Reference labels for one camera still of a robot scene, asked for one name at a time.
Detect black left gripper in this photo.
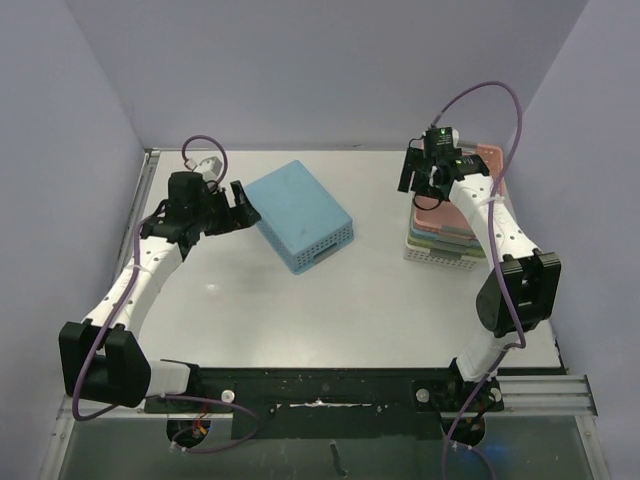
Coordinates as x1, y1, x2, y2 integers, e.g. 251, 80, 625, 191
192, 181, 259, 236

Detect pink perforated basket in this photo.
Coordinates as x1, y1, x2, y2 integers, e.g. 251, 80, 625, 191
411, 141, 504, 236

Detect blue perforated basket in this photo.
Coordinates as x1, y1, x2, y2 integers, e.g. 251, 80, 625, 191
409, 207, 477, 242
246, 160, 354, 275

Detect white perforated basket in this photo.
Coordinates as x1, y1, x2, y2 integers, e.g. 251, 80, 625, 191
403, 243, 488, 271

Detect green perforated basket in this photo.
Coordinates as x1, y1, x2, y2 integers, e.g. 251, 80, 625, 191
407, 236, 482, 253

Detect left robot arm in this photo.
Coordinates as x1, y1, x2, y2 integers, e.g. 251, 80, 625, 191
58, 171, 261, 411

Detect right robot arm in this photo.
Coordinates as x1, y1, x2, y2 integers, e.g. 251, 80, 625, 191
246, 146, 561, 409

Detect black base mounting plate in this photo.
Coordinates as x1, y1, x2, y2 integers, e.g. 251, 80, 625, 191
144, 368, 504, 447

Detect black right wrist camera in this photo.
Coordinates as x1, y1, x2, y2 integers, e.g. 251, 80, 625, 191
423, 126, 461, 159

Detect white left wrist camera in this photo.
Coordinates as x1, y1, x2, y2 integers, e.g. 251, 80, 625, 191
194, 156, 224, 182

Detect aluminium left side rail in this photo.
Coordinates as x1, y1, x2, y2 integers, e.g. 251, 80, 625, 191
113, 149, 160, 279

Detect aluminium rail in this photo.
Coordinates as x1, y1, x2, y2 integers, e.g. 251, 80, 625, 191
113, 149, 160, 279
57, 375, 598, 420

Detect aluminium front rail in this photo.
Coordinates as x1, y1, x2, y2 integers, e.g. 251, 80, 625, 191
57, 375, 598, 420

